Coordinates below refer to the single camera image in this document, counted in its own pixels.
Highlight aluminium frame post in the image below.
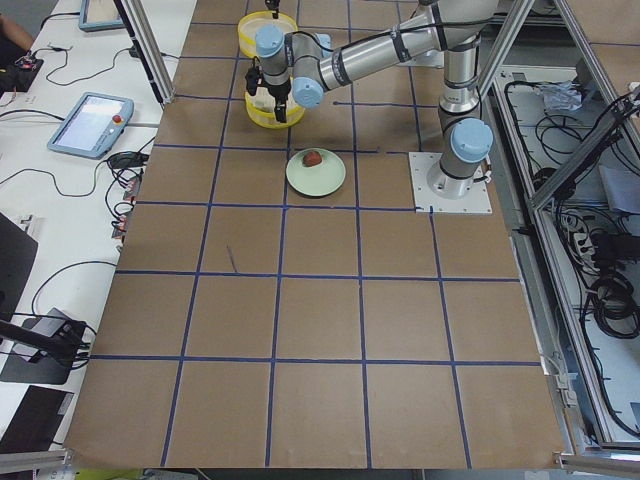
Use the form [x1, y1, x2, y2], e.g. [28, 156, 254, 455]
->
[114, 0, 175, 106]

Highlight person forearm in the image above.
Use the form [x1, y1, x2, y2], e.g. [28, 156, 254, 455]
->
[1, 14, 34, 68]

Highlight black laptop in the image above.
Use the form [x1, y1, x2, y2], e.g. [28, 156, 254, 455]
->
[0, 214, 38, 321]

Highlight yellow steamer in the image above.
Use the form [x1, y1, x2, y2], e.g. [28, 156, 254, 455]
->
[244, 88, 305, 129]

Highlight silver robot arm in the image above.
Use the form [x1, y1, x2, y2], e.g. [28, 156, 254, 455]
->
[245, 0, 498, 199]

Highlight black power adapter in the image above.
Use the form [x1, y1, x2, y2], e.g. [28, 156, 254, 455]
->
[107, 151, 149, 169]

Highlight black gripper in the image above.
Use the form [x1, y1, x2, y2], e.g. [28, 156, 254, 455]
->
[263, 72, 291, 123]

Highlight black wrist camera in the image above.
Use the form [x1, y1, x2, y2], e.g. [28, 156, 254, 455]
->
[245, 67, 262, 96]

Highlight blue teach pendant near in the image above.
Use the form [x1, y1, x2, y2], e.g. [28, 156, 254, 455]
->
[47, 92, 135, 160]

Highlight black coiled cables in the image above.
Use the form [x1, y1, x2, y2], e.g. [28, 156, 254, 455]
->
[577, 272, 640, 341]

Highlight black electronics board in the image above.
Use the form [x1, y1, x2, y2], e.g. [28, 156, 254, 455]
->
[1, 57, 44, 93]

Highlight blue teach pendant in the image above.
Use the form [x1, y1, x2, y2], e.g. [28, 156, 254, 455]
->
[47, 92, 135, 160]
[78, 0, 125, 32]

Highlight yellow steamer far one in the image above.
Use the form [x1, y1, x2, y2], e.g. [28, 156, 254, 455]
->
[237, 11, 298, 58]

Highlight reddish brown bun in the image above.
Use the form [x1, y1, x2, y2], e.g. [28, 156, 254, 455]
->
[302, 150, 323, 168]

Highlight black tripod mount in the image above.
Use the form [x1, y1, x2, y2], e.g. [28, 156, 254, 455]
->
[1, 313, 90, 366]

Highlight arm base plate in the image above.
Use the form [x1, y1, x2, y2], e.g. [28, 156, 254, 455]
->
[408, 152, 492, 215]

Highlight blue teach pendant far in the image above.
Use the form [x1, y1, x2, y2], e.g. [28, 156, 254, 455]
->
[78, 0, 125, 32]

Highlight light green plate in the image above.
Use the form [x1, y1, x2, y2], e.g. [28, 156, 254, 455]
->
[285, 148, 346, 197]

